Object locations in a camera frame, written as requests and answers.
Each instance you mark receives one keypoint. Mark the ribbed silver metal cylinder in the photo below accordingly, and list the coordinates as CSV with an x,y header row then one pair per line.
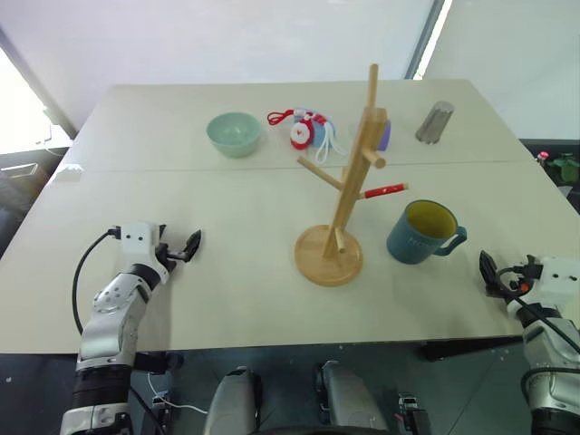
x,y
435,122

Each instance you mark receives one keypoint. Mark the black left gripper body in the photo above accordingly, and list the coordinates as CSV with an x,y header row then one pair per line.
x,y
174,257

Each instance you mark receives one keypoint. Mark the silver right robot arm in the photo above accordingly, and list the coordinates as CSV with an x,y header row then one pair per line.
x,y
544,344

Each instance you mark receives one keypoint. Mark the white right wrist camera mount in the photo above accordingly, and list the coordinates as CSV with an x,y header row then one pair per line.
x,y
559,281

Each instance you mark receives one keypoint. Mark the red marker pen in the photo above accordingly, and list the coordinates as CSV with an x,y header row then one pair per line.
x,y
385,190

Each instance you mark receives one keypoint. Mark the wooden mug tree stand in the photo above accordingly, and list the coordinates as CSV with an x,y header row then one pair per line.
x,y
349,181

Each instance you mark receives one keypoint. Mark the small white object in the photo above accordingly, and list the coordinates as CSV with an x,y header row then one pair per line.
x,y
70,173

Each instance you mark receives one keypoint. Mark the dark window frame post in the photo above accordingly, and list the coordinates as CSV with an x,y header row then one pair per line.
x,y
423,41

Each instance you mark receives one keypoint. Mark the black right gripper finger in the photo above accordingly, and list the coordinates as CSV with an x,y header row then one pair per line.
x,y
531,262
489,274

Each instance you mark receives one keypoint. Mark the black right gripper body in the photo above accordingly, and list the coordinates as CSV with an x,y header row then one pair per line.
x,y
512,283

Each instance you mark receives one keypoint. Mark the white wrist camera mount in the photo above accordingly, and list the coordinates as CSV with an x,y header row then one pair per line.
x,y
559,281
136,238

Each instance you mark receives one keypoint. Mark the green plant red flower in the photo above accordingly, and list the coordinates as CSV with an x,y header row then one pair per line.
x,y
564,165

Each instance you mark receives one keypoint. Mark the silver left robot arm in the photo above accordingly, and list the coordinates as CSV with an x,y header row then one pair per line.
x,y
113,317

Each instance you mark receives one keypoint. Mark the red white knitted pouch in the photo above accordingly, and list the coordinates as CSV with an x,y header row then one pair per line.
x,y
301,133

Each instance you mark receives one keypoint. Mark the purple object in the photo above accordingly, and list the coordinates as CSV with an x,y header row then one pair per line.
x,y
385,136

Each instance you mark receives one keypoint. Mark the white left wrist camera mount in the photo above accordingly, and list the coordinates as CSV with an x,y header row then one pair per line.
x,y
136,238

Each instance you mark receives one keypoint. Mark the grey rounded housing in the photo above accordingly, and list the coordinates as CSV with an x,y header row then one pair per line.
x,y
233,403
353,399

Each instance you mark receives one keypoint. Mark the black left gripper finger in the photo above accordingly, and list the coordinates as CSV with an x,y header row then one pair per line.
x,y
161,232
192,244

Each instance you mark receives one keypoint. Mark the blue mug yellow inside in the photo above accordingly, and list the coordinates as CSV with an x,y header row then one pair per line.
x,y
408,242

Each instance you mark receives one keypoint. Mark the light green bowl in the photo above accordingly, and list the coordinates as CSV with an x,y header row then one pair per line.
x,y
233,142

